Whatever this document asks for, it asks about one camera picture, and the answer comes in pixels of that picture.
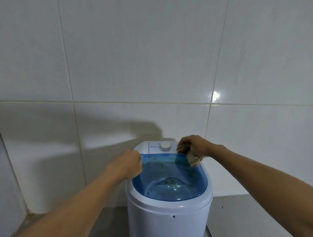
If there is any beige cloth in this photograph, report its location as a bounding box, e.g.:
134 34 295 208
186 149 204 168

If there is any translucent blue washer lid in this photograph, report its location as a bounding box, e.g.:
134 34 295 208
132 153 208 202

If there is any person's left forearm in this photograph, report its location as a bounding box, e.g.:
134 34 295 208
15 166 127 237

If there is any person's right forearm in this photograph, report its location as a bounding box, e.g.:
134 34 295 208
210 145 313 237

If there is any person's right hand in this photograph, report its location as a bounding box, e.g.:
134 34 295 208
177 135 216 158

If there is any person's left hand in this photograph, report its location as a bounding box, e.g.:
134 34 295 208
109 149 143 181

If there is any white mini washing machine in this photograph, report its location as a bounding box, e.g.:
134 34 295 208
125 141 213 237

